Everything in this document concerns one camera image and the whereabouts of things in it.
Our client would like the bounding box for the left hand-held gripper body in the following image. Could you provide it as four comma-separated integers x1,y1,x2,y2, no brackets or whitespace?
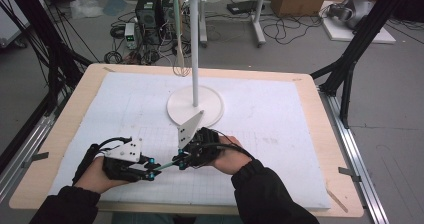
101,137,151,182

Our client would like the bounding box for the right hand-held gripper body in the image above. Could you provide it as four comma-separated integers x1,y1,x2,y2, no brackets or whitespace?
177,109,223,168

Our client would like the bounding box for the white rack stand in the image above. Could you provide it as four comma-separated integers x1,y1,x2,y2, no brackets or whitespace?
165,0,225,128

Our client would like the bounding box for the person's right hand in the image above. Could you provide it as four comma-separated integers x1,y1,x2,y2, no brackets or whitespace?
210,136,256,176

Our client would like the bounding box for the person's left hand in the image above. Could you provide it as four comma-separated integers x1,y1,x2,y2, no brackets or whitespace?
73,157,131,195

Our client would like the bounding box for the white foam mat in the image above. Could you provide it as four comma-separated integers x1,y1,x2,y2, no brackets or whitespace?
46,71,332,210

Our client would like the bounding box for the person's left black sleeve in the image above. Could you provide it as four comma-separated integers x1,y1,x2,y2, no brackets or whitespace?
29,185,101,224

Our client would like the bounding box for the person's black sleeve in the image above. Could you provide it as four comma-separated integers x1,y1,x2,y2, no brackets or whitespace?
29,185,101,224
230,158,321,224

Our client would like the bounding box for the grey table clamp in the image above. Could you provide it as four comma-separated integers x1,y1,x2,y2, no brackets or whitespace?
338,166,363,184
22,151,50,169

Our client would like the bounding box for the person's right black sleeve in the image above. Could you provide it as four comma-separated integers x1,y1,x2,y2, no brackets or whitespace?
230,158,321,224

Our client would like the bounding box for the wooden table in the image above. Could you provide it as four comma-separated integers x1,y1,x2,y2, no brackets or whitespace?
8,62,365,218

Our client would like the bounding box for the thin white metal floor stand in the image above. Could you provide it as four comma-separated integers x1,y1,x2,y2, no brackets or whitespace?
198,0,209,48

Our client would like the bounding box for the power supply with green display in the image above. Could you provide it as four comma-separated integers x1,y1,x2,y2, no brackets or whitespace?
124,22,138,51

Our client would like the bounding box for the thin wooden strip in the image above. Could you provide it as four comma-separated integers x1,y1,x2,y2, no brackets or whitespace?
325,187,350,214

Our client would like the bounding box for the black computer tower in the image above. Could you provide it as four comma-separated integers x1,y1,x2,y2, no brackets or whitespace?
134,0,165,47

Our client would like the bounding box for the flat black device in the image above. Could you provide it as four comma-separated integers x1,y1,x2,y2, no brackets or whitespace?
227,0,258,16

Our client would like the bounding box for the teal sheet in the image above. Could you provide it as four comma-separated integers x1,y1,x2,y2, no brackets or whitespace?
102,0,130,17

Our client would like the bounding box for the clear plastic bag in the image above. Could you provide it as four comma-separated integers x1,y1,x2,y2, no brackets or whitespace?
69,0,105,20

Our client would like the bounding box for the cardboard box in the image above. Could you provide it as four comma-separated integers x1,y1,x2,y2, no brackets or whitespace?
268,0,332,18

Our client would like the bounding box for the white board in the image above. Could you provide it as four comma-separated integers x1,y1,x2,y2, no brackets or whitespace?
319,0,398,45

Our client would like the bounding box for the grey headset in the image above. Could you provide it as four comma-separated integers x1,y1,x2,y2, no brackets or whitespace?
327,0,377,30

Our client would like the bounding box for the right hand-held gripper cable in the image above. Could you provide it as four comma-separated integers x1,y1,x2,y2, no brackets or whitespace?
209,128,255,160

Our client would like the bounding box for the aluminium floor rail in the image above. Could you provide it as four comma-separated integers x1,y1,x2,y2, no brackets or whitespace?
318,87,390,224
0,93,73,202

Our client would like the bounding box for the coiled black cable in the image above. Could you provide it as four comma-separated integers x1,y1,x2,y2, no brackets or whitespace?
103,49,125,65

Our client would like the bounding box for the black metal frame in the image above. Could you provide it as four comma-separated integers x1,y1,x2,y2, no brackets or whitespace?
309,0,424,129
0,0,94,172

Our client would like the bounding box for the tangle of black floor cables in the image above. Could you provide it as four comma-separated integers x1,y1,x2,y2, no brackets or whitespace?
263,13,323,46

